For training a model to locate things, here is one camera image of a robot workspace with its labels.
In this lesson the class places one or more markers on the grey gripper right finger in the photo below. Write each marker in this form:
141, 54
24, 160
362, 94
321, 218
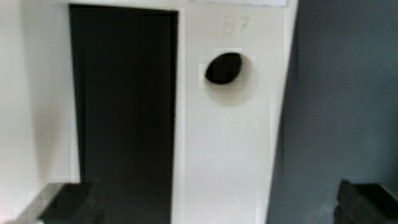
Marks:
367, 204

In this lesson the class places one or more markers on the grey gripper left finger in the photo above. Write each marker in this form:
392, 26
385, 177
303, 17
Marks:
65, 205

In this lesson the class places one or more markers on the white chair back frame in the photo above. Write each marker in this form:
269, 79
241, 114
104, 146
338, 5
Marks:
141, 97

